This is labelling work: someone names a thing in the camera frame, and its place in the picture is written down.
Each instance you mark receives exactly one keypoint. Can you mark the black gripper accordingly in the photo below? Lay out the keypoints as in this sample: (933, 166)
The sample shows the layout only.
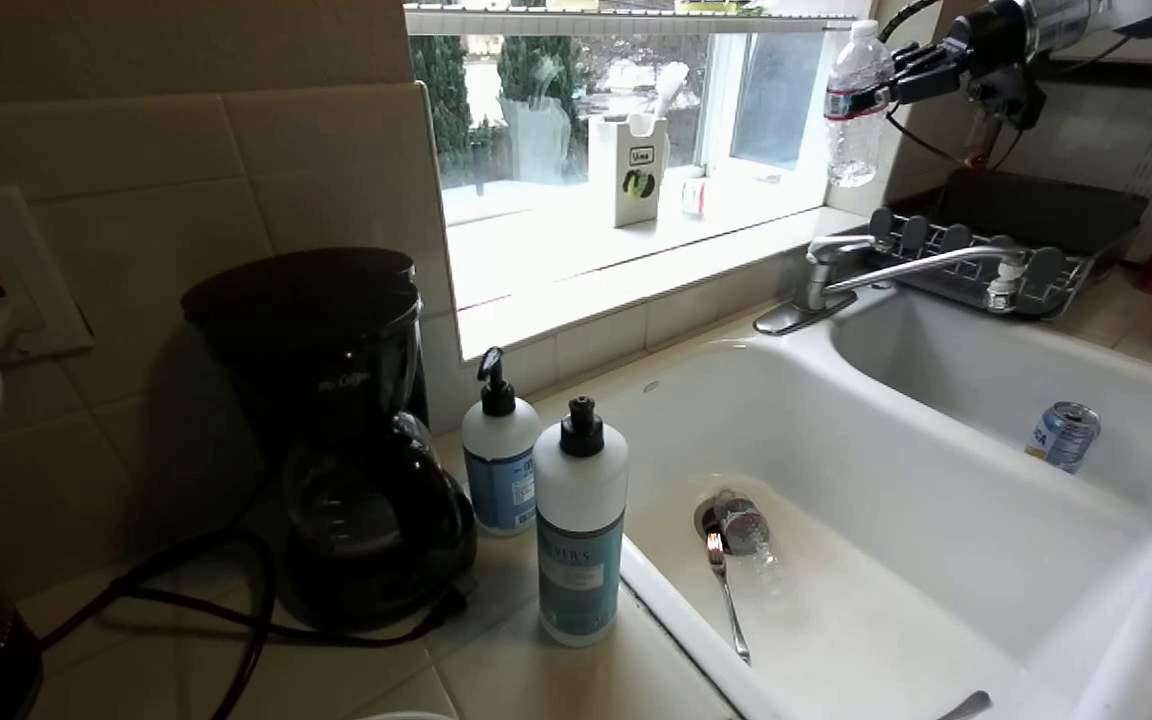
(1000, 60)

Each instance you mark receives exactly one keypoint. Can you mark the clear plastic water bottle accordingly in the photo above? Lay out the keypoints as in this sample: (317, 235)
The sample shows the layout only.
(854, 93)

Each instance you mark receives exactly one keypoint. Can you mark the large white soap pump bottle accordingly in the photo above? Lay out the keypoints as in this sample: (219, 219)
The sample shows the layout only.
(580, 535)

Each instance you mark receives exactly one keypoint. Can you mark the small white soap pump bottle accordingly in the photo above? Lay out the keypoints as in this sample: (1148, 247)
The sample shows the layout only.
(502, 467)

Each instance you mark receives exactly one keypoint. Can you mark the black dish tray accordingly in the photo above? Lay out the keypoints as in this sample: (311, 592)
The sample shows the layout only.
(1040, 210)

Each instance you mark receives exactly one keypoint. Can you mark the grey pegged drying mat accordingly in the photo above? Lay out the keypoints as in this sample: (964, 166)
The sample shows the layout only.
(948, 272)

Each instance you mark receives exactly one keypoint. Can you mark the chrome sink faucet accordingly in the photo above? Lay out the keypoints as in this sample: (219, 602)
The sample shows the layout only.
(868, 272)

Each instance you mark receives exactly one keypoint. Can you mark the small white object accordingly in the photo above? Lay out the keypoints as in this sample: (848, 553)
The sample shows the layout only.
(1000, 285)

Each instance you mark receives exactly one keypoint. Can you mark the small red white container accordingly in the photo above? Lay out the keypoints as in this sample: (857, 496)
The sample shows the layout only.
(695, 195)

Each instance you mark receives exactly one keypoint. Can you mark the white green tissue carton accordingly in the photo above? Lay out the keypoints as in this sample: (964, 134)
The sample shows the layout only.
(639, 161)

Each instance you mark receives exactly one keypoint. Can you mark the blue drink can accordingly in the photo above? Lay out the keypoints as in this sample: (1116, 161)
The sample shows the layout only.
(1065, 433)

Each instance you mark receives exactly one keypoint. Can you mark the white double kitchen sink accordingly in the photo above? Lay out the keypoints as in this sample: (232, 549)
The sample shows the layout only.
(897, 535)

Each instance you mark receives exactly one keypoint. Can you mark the metal sink drain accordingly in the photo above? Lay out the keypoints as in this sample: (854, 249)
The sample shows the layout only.
(737, 516)

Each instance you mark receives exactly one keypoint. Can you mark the metal spoon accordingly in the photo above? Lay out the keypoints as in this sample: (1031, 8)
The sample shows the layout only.
(727, 602)

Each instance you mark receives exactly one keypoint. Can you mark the black drip coffee maker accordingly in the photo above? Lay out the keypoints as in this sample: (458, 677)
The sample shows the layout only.
(350, 443)

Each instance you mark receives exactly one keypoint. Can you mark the white window frame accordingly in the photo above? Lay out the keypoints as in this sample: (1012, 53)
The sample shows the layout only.
(629, 272)

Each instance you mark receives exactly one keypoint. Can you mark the white wall power outlet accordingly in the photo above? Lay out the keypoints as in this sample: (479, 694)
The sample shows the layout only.
(31, 285)

